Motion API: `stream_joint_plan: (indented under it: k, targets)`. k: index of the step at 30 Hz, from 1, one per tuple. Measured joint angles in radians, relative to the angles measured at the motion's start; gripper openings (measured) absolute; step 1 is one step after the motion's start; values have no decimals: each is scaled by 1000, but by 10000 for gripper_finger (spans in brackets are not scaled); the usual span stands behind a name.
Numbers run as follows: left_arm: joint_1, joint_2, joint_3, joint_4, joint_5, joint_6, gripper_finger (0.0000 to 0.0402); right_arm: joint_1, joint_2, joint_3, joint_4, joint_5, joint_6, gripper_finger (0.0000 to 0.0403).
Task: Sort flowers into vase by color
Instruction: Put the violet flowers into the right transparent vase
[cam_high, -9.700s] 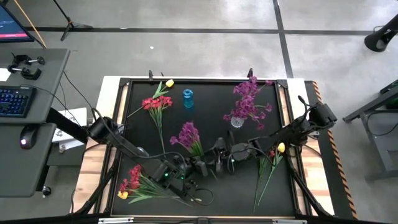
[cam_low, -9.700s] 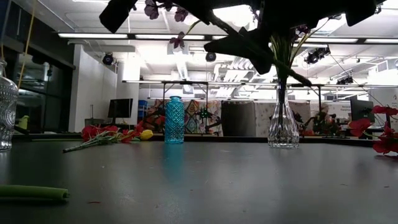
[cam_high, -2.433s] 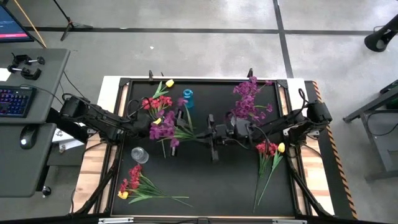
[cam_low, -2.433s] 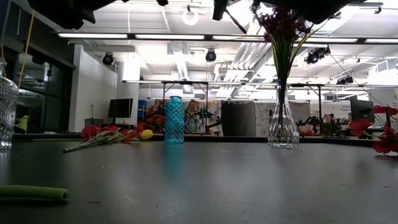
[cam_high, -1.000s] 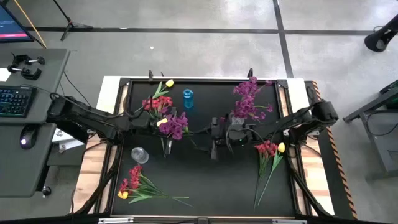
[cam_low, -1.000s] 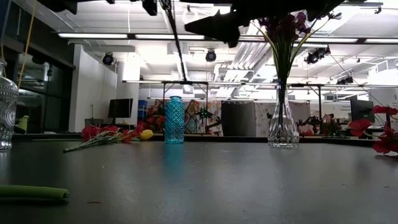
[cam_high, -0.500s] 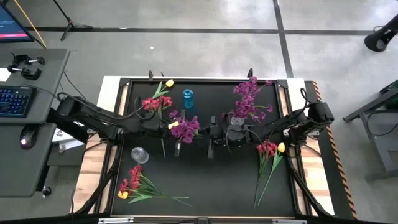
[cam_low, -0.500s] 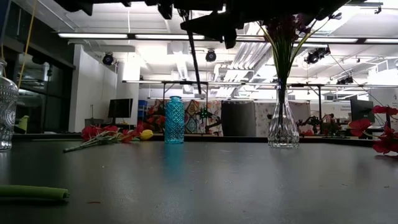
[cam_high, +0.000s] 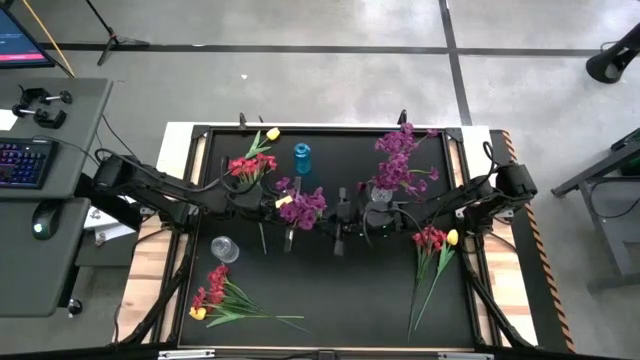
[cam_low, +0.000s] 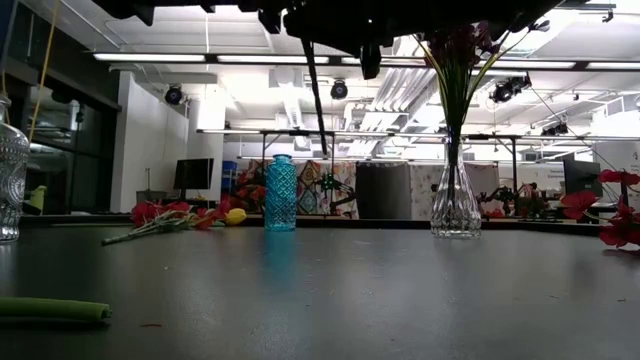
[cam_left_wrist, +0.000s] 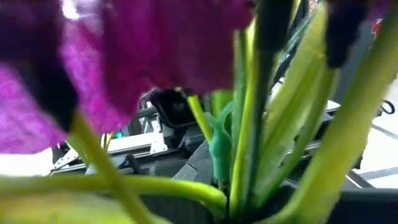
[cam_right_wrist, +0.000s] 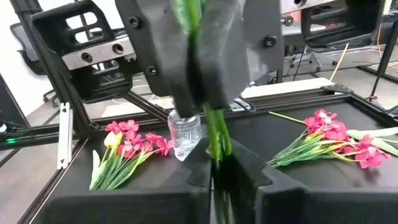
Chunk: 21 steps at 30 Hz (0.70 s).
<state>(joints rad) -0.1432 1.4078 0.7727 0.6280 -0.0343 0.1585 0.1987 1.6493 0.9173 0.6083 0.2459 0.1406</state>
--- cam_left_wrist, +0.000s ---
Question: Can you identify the black camera box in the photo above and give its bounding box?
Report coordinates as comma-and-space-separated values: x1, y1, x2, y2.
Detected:
150, 89, 198, 129

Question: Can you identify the purple artificial flower bunch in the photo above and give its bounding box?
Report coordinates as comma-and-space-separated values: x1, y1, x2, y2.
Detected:
0, 0, 398, 224

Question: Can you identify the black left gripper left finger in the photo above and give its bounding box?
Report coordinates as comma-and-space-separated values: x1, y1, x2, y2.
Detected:
139, 139, 218, 224

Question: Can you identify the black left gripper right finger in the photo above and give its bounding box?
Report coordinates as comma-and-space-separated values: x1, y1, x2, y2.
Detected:
326, 189, 398, 224

